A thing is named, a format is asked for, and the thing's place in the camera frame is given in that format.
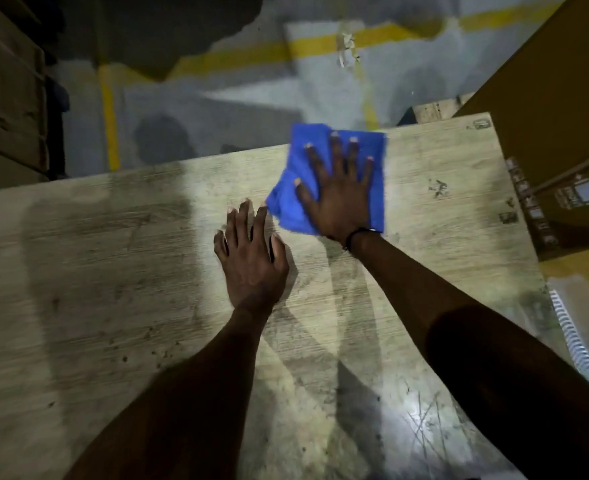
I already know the stack of wooden crates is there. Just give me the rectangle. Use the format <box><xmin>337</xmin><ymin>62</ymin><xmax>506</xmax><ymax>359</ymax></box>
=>
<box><xmin>0</xmin><ymin>0</ymin><xmax>71</xmax><ymax>191</ymax></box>

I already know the person's right forearm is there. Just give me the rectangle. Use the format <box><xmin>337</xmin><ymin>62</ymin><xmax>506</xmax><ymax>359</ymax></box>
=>
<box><xmin>348</xmin><ymin>232</ymin><xmax>589</xmax><ymax>480</ymax></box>

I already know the clear plastic bag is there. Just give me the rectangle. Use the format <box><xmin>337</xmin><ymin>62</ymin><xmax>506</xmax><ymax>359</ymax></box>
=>
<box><xmin>546</xmin><ymin>275</ymin><xmax>589</xmax><ymax>401</ymax></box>

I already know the wooden pallet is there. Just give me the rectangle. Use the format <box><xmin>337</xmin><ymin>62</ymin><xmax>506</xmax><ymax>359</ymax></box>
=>
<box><xmin>412</xmin><ymin>94</ymin><xmax>476</xmax><ymax>126</ymax></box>

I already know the person's right hand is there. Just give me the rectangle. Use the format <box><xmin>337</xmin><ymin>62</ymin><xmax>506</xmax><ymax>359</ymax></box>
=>
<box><xmin>294</xmin><ymin>132</ymin><xmax>383</xmax><ymax>243</ymax></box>

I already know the blue cleaning cloth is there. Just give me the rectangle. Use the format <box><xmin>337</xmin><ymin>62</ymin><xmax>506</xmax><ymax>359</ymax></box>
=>
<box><xmin>266</xmin><ymin>123</ymin><xmax>387</xmax><ymax>236</ymax></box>

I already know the black wristband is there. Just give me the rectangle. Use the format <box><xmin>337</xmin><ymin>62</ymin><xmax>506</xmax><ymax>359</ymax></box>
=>
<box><xmin>343</xmin><ymin>227</ymin><xmax>381</xmax><ymax>253</ymax></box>

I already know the person's left forearm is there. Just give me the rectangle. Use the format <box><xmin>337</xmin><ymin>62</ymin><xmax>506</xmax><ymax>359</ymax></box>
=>
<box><xmin>63</xmin><ymin>306</ymin><xmax>275</xmax><ymax>480</ymax></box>

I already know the large brown cardboard box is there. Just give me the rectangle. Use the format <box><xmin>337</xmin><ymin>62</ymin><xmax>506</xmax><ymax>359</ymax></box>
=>
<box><xmin>453</xmin><ymin>0</ymin><xmax>589</xmax><ymax>263</ymax></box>

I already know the person's left hand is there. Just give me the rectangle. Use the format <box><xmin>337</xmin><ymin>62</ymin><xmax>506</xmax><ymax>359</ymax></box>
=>
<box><xmin>213</xmin><ymin>199</ymin><xmax>290</xmax><ymax>315</ymax></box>

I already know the crumpled paper scrap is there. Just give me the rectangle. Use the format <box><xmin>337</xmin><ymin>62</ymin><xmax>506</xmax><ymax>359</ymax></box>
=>
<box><xmin>336</xmin><ymin>32</ymin><xmax>363</xmax><ymax>70</ymax></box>

